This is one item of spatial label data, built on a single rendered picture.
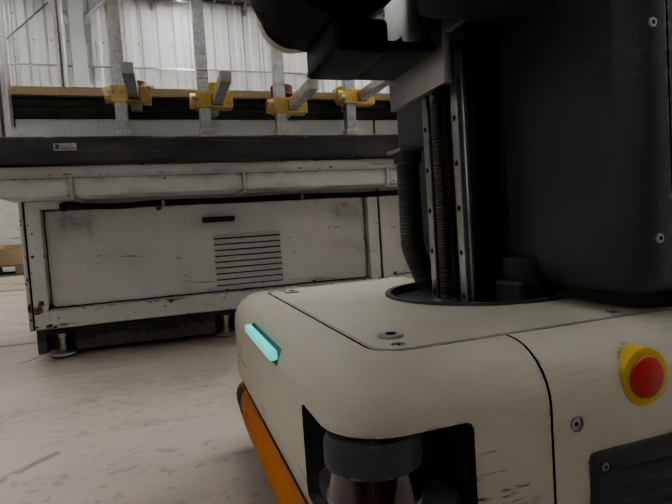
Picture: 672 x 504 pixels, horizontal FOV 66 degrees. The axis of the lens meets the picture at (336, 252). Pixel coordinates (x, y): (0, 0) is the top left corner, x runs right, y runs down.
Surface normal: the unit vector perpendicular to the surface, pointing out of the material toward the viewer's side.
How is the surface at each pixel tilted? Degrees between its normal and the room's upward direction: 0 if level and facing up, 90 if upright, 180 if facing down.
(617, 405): 90
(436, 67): 90
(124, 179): 90
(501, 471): 90
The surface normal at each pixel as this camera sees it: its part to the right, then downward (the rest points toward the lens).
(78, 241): 0.31, 0.04
